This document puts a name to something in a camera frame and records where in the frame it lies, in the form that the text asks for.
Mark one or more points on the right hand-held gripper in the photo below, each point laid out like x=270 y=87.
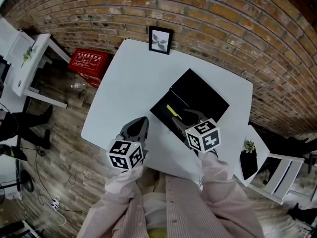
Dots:
x=204 y=135

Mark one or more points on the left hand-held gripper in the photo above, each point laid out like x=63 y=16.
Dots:
x=123 y=152

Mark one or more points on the yellow plastic tool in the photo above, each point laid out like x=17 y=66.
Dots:
x=173 y=111

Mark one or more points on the person's right forearm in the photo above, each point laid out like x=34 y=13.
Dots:
x=218 y=177

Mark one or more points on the person's left forearm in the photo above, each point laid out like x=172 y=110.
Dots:
x=123 y=185

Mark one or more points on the red metal box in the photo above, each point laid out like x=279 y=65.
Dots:
x=88 y=61

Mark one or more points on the green succulent plant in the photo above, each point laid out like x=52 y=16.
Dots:
x=249 y=146

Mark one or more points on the clear water bottle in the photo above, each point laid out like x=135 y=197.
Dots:
x=77 y=85

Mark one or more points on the black square planter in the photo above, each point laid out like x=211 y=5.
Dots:
x=248 y=165

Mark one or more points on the person's pink striped shirt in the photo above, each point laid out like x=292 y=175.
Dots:
x=178 y=207

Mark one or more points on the white side table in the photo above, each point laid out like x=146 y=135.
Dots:
x=280 y=175
x=37 y=51

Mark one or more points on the white power strip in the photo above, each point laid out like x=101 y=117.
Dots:
x=55 y=204

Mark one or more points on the small green plant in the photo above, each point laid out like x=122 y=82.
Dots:
x=28 y=54

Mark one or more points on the white microwave oven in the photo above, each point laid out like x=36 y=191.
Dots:
x=18 y=46

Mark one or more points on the black picture frame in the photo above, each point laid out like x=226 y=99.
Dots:
x=160 y=40

